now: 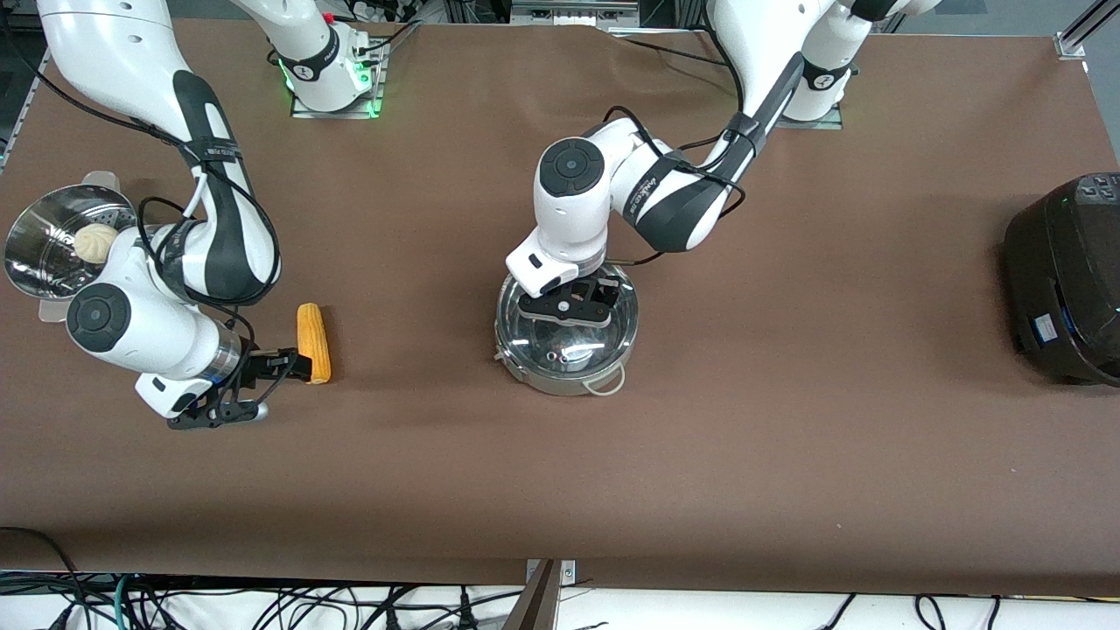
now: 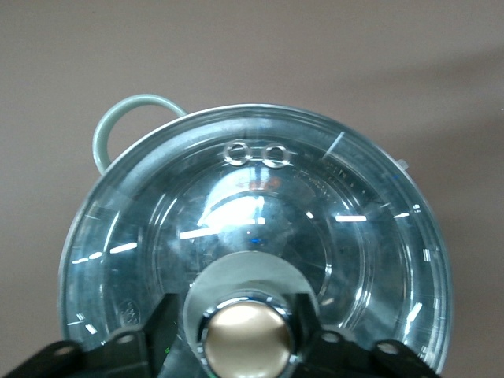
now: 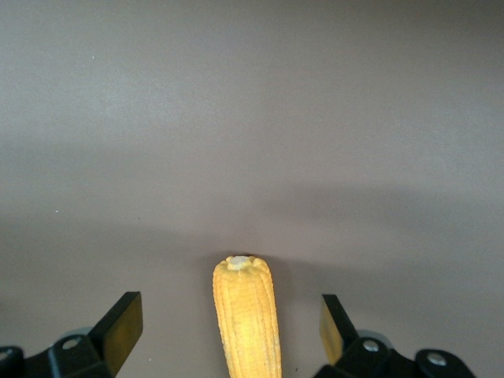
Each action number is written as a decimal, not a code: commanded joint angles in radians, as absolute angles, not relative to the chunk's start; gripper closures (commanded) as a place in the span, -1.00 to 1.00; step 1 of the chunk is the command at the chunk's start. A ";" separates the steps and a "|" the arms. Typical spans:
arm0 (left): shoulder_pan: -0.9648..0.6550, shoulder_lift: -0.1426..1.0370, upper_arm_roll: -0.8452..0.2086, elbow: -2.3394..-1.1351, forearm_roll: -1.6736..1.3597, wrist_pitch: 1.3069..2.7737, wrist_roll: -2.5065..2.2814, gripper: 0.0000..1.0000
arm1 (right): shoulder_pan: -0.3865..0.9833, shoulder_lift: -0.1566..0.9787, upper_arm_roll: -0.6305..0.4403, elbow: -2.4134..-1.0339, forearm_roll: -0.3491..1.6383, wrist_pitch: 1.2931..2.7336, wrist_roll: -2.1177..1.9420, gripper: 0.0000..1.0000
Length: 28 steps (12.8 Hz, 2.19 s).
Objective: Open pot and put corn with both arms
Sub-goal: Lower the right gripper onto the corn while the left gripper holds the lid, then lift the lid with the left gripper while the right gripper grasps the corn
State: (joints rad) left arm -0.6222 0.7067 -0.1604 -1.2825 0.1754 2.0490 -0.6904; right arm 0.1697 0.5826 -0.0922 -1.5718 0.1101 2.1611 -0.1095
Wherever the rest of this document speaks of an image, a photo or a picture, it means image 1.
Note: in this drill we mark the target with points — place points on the steel cooking pot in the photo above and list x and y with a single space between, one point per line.
560 386

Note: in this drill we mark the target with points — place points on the aluminium corner profile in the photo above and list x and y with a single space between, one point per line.
1076 35

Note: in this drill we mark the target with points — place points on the white steamed bun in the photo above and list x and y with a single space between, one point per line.
92 241

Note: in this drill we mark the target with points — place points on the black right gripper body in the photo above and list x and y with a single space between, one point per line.
256 365

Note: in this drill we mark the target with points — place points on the steel steamer pot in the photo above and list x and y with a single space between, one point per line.
44 236

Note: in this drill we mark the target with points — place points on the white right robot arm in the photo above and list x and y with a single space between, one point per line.
122 52

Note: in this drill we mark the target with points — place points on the black rice cooker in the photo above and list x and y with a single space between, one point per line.
1063 262

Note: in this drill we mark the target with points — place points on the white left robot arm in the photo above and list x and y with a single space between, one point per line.
569 201

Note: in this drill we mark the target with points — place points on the aluminium profile post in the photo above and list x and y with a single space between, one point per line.
535 604

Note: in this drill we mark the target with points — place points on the yellow corn cob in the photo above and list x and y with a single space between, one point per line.
315 332

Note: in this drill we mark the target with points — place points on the glass pot lid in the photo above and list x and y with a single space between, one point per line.
560 346

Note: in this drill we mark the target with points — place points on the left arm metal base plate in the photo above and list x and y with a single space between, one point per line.
809 124

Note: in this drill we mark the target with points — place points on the brown table mat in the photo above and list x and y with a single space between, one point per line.
560 490

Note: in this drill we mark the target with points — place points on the grey metal box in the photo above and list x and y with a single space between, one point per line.
573 10

